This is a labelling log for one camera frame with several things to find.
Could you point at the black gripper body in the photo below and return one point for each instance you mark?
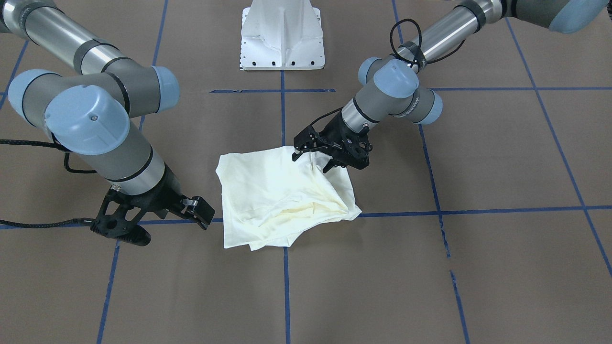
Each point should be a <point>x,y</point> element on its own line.
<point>333,129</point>

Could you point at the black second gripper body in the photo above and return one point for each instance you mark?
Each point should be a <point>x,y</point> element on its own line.
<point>167,193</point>

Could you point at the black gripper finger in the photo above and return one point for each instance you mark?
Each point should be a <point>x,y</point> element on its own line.
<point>309,140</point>
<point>332,163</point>
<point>198,211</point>

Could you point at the cream white t-shirt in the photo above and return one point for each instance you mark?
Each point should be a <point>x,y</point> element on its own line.
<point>270,200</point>

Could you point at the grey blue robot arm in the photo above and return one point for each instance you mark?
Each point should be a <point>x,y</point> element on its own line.
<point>390,86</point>

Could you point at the second grey blue robot arm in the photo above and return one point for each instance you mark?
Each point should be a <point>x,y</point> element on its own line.
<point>90,115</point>

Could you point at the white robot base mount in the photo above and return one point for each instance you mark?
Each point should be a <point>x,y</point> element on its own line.
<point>281,35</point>

